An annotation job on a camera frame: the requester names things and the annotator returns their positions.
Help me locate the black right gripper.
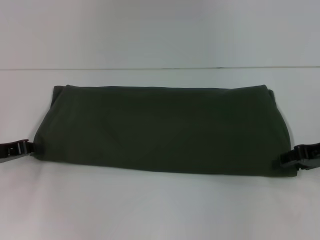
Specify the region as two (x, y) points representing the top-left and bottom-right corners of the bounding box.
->
(279, 141), (320, 171)

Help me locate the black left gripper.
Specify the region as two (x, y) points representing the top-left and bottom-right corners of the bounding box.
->
(0, 139), (35, 165)

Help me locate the dark green t-shirt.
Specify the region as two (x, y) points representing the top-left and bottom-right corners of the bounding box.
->
(29, 84), (300, 180)

